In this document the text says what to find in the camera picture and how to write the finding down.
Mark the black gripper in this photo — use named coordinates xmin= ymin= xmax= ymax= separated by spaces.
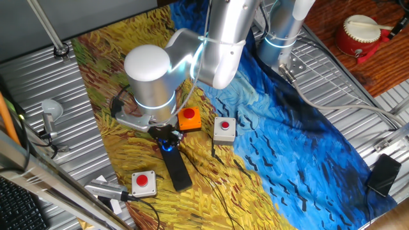
xmin=148 ymin=123 xmax=185 ymax=150

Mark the black speaker bar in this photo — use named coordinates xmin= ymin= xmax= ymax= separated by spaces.
xmin=158 ymin=140 xmax=194 ymax=192

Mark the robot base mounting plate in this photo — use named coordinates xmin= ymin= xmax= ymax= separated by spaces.
xmin=277 ymin=52 xmax=307 ymax=77

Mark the orange box red button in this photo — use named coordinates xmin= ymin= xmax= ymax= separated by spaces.
xmin=177 ymin=106 xmax=203 ymax=132

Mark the grey box small button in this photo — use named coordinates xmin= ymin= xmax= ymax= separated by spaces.
xmin=212 ymin=116 xmax=237 ymax=146

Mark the grey box large red button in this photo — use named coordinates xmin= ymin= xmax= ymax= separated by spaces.
xmin=131 ymin=170 xmax=158 ymax=199

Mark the white paper card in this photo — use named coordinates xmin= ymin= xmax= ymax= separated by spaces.
xmin=95 ymin=174 xmax=124 ymax=215

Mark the painted wheatfield print cloth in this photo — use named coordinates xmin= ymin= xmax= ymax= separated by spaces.
xmin=70 ymin=0 xmax=399 ymax=230

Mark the white desk lamp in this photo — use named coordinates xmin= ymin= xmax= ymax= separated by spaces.
xmin=40 ymin=98 xmax=65 ymax=140

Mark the orange tube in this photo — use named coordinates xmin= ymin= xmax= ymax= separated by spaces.
xmin=0 ymin=92 xmax=22 ymax=146

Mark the black keyboard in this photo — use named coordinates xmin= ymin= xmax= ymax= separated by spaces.
xmin=0 ymin=176 xmax=49 ymax=230

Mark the metal pole with base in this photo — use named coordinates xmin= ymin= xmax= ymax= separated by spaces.
xmin=27 ymin=0 xmax=70 ymax=61

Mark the red toy drum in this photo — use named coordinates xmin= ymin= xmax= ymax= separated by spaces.
xmin=334 ymin=14 xmax=391 ymax=65

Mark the black box device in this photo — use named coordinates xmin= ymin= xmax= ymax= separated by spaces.
xmin=366 ymin=153 xmax=403 ymax=198

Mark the cream drumstick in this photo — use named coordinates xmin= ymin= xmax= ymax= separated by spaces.
xmin=347 ymin=20 xmax=394 ymax=31

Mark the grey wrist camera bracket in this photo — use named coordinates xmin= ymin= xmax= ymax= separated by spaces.
xmin=110 ymin=95 xmax=153 ymax=132

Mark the thin black speaker cable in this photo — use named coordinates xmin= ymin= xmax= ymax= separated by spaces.
xmin=178 ymin=149 xmax=239 ymax=230

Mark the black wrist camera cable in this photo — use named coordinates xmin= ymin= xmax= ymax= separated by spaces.
xmin=110 ymin=84 xmax=132 ymax=118

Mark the silver camera bar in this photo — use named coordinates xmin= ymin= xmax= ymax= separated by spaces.
xmin=84 ymin=179 xmax=129 ymax=202

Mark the metal frame bar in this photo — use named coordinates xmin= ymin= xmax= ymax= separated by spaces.
xmin=0 ymin=129 xmax=134 ymax=230

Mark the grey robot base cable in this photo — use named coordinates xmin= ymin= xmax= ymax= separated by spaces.
xmin=278 ymin=63 xmax=406 ymax=127

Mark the aluminium corner bracket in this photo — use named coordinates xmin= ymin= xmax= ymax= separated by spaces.
xmin=373 ymin=123 xmax=409 ymax=153

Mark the black handle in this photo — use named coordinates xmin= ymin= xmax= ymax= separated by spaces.
xmin=387 ymin=14 xmax=409 ymax=41

